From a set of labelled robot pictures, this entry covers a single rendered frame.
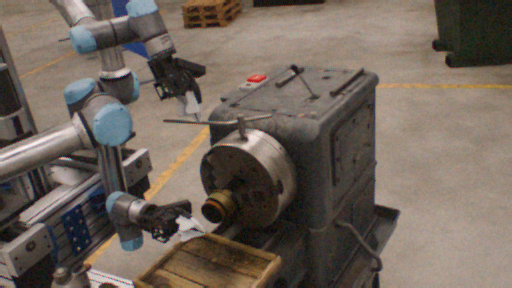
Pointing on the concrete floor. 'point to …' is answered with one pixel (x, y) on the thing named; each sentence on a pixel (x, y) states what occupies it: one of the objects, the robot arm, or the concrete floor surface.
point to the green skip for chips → (474, 32)
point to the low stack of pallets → (210, 12)
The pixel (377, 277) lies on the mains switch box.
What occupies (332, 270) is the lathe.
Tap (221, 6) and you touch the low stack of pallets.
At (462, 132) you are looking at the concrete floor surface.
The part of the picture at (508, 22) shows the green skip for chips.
